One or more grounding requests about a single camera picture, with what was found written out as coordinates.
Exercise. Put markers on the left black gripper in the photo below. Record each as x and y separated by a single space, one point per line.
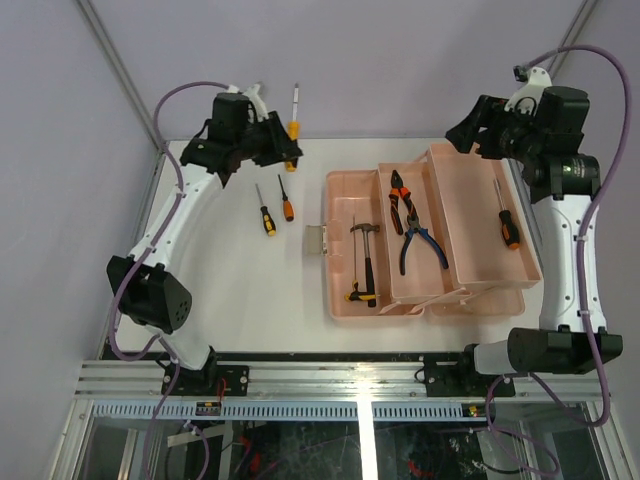
278 144

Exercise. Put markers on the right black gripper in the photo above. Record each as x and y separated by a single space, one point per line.
488 114

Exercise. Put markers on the long black orange screwdriver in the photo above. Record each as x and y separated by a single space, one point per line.
509 231

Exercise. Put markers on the pink plastic tool box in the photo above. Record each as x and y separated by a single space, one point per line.
439 249

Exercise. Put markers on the claw hammer black handle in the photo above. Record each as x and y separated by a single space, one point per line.
366 229

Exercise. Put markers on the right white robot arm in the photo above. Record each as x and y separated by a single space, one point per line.
544 134

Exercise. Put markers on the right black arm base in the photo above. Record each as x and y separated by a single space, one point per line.
464 374

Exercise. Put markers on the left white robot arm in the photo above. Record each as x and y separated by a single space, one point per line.
144 282

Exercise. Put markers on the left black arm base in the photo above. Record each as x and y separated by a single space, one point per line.
213 379

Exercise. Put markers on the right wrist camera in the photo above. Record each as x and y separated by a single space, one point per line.
534 81

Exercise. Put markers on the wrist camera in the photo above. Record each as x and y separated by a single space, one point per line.
253 93
534 81

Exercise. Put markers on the orange handled black screwdriver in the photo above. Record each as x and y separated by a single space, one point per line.
288 210

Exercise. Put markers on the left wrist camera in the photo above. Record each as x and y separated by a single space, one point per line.
253 93

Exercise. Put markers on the right aluminium frame post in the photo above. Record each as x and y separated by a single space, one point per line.
580 21

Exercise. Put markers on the aluminium frame post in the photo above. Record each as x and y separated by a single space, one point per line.
580 21
108 49

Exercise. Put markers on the left aluminium frame post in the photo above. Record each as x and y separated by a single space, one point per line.
108 49

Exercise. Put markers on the aluminium mounting rail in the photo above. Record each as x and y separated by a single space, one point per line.
276 379

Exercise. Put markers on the slotted cable duct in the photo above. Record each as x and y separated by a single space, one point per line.
288 410

